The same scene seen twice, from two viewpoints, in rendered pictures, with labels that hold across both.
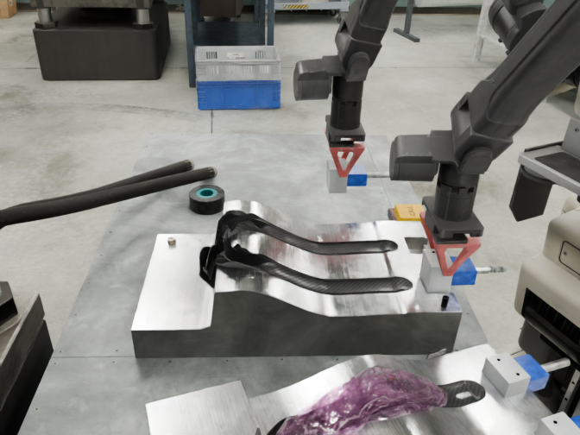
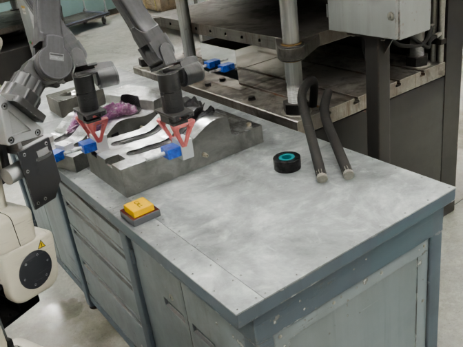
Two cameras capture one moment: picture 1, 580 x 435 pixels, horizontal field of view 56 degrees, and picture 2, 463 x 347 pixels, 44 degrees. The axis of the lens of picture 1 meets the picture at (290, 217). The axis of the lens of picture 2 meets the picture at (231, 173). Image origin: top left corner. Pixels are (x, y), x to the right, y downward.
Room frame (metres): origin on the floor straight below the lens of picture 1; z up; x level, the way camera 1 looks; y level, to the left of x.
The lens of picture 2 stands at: (2.32, -0.68, 1.54)
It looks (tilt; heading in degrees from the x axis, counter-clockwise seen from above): 26 degrees down; 152
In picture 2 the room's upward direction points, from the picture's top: 8 degrees counter-clockwise
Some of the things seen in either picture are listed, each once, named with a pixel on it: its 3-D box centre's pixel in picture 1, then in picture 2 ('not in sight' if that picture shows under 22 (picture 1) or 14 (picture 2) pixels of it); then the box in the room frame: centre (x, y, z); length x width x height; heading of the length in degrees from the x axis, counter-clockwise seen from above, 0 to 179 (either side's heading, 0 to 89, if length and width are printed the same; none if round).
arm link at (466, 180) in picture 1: (456, 163); (85, 82); (0.71, -0.23, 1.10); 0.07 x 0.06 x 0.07; 88
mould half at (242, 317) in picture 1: (293, 272); (174, 137); (0.75, -0.01, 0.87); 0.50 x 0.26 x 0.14; 94
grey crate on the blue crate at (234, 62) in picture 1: (237, 63); not in sight; (3.99, 0.42, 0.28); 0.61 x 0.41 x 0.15; 97
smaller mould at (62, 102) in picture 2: not in sight; (76, 99); (-0.05, -0.08, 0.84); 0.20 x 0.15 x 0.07; 94
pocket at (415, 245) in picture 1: (418, 254); (116, 164); (0.81, -0.23, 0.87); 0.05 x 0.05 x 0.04; 4
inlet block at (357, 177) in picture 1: (360, 175); (167, 152); (0.99, -0.14, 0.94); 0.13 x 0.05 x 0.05; 94
